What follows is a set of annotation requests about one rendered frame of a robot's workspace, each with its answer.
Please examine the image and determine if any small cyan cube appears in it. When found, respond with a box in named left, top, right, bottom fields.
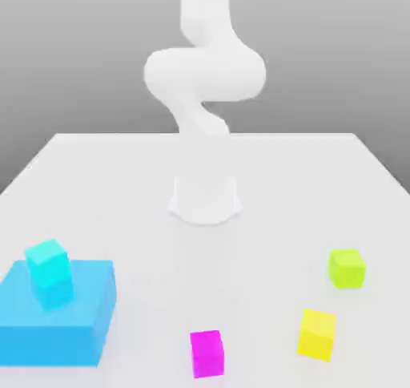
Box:
left=24, top=238, right=74, bottom=311

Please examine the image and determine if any small lime green cube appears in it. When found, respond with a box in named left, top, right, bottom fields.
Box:
left=327, top=249, right=367, bottom=290

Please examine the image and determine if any small magenta cube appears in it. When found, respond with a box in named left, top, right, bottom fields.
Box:
left=189, top=329, right=225, bottom=380

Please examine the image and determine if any large blue box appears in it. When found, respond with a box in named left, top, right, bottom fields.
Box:
left=0, top=258, right=118, bottom=369

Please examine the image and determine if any small yellow cube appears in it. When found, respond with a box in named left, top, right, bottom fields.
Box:
left=296, top=308, right=337, bottom=362

